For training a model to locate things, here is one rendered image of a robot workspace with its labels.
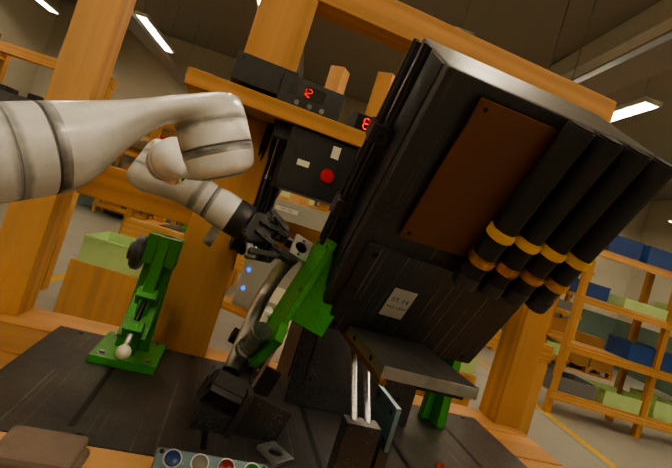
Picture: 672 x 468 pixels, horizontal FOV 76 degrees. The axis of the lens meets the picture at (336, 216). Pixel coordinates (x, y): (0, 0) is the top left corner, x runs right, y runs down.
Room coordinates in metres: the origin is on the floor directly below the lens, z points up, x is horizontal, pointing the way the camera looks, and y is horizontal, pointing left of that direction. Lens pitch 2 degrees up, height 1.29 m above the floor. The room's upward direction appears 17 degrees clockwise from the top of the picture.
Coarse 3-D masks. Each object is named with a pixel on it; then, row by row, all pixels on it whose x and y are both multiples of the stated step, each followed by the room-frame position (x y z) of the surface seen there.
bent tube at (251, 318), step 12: (300, 240) 0.88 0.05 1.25; (288, 252) 0.85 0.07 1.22; (300, 252) 0.86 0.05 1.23; (276, 264) 0.92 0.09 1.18; (276, 276) 0.92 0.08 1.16; (264, 288) 0.92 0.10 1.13; (264, 300) 0.91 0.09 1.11; (252, 312) 0.88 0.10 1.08; (252, 324) 0.86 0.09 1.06; (240, 336) 0.83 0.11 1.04; (228, 360) 0.79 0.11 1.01; (240, 360) 0.80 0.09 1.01
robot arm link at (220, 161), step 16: (160, 144) 0.68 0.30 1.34; (176, 144) 0.66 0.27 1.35; (224, 144) 0.52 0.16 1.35; (240, 144) 0.54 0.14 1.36; (160, 160) 0.67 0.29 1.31; (176, 160) 0.64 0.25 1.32; (192, 160) 0.53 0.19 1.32; (208, 160) 0.52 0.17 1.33; (224, 160) 0.52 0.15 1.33; (240, 160) 0.53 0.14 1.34; (160, 176) 0.72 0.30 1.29; (176, 176) 0.66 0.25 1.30; (192, 176) 0.55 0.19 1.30; (208, 176) 0.54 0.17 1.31; (224, 176) 0.55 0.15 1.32
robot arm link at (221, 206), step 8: (216, 192) 0.82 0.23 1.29; (224, 192) 0.83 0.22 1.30; (216, 200) 0.81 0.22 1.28; (224, 200) 0.82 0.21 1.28; (232, 200) 0.82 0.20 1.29; (240, 200) 0.84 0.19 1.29; (208, 208) 0.81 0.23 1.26; (216, 208) 0.81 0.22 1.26; (224, 208) 0.81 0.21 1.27; (232, 208) 0.82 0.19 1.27; (208, 216) 0.82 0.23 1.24; (216, 216) 0.81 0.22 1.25; (224, 216) 0.82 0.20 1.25; (216, 224) 0.83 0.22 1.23; (224, 224) 0.82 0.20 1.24; (208, 232) 0.86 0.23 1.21; (216, 232) 0.86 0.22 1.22; (208, 240) 0.85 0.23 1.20
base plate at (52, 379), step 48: (48, 336) 0.91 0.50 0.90; (96, 336) 0.98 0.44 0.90; (0, 384) 0.69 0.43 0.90; (48, 384) 0.73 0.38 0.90; (96, 384) 0.78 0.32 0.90; (144, 384) 0.83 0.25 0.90; (192, 384) 0.89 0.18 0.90; (96, 432) 0.65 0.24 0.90; (144, 432) 0.68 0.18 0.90; (192, 432) 0.72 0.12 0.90; (288, 432) 0.82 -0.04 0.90; (336, 432) 0.88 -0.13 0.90; (432, 432) 1.03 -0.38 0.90; (480, 432) 1.13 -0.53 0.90
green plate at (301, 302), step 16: (320, 256) 0.78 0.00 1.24; (304, 272) 0.82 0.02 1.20; (320, 272) 0.78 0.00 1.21; (288, 288) 0.86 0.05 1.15; (304, 288) 0.76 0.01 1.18; (320, 288) 0.78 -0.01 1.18; (288, 304) 0.79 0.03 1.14; (304, 304) 0.77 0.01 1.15; (320, 304) 0.78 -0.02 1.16; (272, 320) 0.82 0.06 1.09; (288, 320) 0.76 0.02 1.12; (304, 320) 0.78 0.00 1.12; (320, 320) 0.78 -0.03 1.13; (320, 336) 0.79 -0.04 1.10
